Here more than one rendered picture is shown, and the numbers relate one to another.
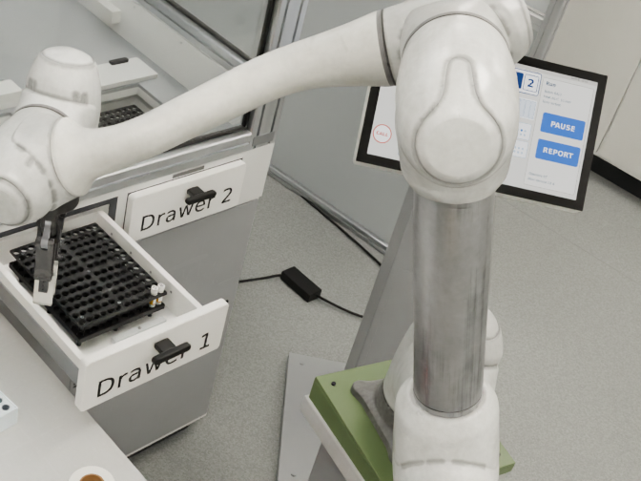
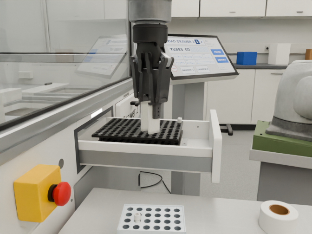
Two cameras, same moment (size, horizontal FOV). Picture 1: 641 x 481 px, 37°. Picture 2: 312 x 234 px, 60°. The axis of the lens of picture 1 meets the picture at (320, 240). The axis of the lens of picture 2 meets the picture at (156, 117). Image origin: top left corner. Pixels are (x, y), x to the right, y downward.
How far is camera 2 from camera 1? 128 cm
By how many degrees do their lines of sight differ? 32
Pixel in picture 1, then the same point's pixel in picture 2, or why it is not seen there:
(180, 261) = not seen: hidden behind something
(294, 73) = not seen: outside the picture
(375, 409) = (287, 131)
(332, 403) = (272, 138)
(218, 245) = not seen: hidden behind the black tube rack
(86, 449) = (230, 209)
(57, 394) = (177, 198)
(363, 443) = (302, 142)
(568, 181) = (230, 67)
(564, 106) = (213, 46)
